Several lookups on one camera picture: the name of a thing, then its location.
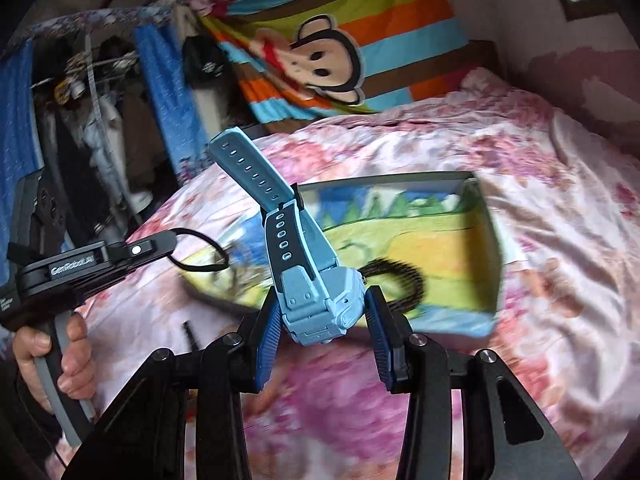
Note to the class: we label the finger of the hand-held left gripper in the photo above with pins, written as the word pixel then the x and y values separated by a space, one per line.
pixel 142 250

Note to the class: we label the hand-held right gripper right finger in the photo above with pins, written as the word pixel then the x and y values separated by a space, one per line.
pixel 380 345

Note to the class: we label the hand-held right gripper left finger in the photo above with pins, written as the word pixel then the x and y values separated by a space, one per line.
pixel 265 345

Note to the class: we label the light blue wrist watch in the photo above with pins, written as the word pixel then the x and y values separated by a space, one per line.
pixel 305 280

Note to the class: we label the shallow tray with crayon drawing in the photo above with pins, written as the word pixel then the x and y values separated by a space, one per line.
pixel 450 240

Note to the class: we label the person's left hand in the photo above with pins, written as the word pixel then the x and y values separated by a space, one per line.
pixel 76 360

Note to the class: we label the black beaded strand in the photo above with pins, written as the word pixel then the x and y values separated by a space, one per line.
pixel 190 337

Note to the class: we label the row of hanging clothes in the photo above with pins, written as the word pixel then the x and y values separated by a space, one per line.
pixel 115 125

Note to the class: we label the blue dotted wardrobe curtain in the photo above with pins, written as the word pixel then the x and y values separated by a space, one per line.
pixel 15 125
pixel 165 110

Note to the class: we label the pink floral bed cover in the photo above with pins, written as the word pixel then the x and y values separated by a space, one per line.
pixel 550 335

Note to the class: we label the metal wardrobe pole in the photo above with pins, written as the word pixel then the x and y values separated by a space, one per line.
pixel 91 75

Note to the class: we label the black cap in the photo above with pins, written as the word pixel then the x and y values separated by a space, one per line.
pixel 202 62

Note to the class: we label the patterned fabric wardrobe top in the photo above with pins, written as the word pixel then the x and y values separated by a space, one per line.
pixel 100 15

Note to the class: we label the dark wooden headboard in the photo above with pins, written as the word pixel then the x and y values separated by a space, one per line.
pixel 482 55

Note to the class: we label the striped monkey print blanket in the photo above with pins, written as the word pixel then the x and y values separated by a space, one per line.
pixel 400 25

